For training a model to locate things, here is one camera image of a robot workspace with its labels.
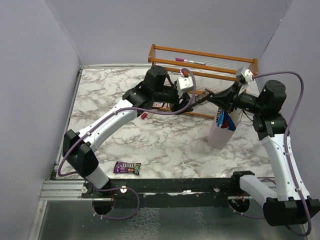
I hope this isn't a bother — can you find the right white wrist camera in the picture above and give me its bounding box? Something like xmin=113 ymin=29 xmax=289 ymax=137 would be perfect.
xmin=235 ymin=66 xmax=254 ymax=95

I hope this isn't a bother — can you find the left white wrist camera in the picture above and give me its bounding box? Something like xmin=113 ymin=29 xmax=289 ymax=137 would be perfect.
xmin=176 ymin=76 xmax=194 ymax=97

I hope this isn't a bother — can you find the wooden shelf rack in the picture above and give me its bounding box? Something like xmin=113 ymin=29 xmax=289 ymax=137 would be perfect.
xmin=147 ymin=43 xmax=259 ymax=119

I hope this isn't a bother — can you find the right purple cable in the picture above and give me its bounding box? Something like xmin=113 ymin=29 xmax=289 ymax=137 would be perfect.
xmin=228 ymin=71 xmax=313 ymax=237

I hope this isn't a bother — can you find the blue M&M's packet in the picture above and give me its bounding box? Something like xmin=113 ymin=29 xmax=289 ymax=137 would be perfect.
xmin=216 ymin=108 xmax=225 ymax=128

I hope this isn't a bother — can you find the brown chocolate bar wrapper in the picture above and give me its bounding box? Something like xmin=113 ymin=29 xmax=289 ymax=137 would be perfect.
xmin=194 ymin=89 xmax=214 ymax=104

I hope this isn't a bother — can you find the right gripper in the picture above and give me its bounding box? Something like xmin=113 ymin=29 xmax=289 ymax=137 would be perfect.
xmin=208 ymin=81 xmax=265 ymax=114

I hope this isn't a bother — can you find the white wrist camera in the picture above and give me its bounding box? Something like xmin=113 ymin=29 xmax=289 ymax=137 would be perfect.
xmin=235 ymin=66 xmax=254 ymax=95
xmin=176 ymin=76 xmax=194 ymax=97

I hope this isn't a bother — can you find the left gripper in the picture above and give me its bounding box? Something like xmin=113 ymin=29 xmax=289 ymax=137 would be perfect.
xmin=153 ymin=84 xmax=194 ymax=115

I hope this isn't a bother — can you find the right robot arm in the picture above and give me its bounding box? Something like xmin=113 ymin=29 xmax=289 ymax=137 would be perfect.
xmin=208 ymin=80 xmax=320 ymax=227

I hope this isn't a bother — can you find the blue Burts chips bag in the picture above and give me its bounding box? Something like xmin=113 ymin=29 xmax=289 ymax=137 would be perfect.
xmin=221 ymin=112 xmax=236 ymax=132

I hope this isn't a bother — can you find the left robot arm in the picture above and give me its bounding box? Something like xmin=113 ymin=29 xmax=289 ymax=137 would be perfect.
xmin=62 ymin=65 xmax=196 ymax=198

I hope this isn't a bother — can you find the purple M&M's packet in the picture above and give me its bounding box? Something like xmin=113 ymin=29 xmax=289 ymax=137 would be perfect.
xmin=113 ymin=161 xmax=141 ymax=176

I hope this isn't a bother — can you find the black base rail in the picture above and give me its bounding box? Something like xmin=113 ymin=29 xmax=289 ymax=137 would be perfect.
xmin=49 ymin=172 xmax=283 ymax=209

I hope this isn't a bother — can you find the magenta marker pen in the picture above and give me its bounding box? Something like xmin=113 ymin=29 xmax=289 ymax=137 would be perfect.
xmin=175 ymin=57 xmax=206 ymax=66

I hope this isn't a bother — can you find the white paper bag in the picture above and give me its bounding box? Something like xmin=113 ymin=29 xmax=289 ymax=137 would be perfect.
xmin=207 ymin=109 xmax=242 ymax=150

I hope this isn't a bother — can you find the red white card box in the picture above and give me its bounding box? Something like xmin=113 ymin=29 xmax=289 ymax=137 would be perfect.
xmin=152 ymin=102 xmax=168 ymax=109

